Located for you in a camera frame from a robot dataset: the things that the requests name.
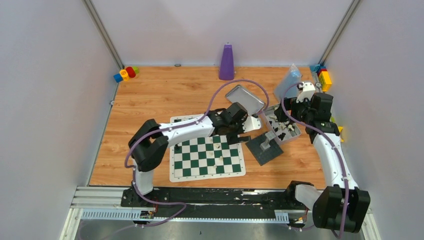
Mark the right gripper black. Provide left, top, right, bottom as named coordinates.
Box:
left=274, top=94, right=314, bottom=124

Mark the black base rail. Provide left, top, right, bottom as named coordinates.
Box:
left=120, top=187, right=306, bottom=219

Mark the purple cone bottle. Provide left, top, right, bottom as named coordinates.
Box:
left=218, top=43, right=235, bottom=81

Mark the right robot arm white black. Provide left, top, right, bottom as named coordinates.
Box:
left=274, top=92, right=371, bottom=233

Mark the grey lego baseplate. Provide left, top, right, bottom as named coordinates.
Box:
left=246, top=131, right=284, bottom=166

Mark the colourful block stack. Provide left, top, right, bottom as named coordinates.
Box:
left=309, top=64, right=333, bottom=92
left=113, top=66, right=140, bottom=83

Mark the colourful block stack left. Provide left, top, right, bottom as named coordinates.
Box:
left=113, top=66, right=140, bottom=83

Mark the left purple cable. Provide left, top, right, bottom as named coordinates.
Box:
left=124, top=78, right=270, bottom=228

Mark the grey lego post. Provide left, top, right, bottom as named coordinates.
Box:
left=260, top=131, right=276, bottom=151

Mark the metal tin lid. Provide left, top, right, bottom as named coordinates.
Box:
left=225, top=84, right=265, bottom=115

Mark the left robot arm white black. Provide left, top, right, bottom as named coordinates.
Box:
left=124, top=102, right=262, bottom=207

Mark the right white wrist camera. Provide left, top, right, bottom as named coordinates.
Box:
left=296, top=81, right=316, bottom=103

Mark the green white chess mat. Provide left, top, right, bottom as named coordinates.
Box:
left=169, top=135, right=246, bottom=183

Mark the metal tin box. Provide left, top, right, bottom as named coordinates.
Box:
left=260, top=104, right=301, bottom=146

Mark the yellow curved block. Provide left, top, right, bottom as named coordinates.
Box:
left=330, top=116, right=344, bottom=143

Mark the colourful block stack right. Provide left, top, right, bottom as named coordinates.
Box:
left=309, top=64, right=333, bottom=92

